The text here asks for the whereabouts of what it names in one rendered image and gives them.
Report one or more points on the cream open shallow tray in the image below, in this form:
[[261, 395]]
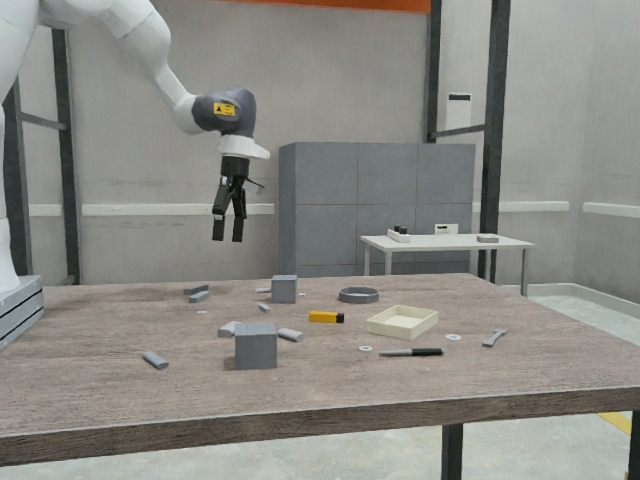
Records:
[[405, 317]]

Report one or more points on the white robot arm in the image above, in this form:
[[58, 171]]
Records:
[[145, 36]]

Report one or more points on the grey round shallow dish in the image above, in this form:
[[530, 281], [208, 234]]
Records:
[[351, 295]]

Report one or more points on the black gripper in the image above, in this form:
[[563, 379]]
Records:
[[232, 168]]

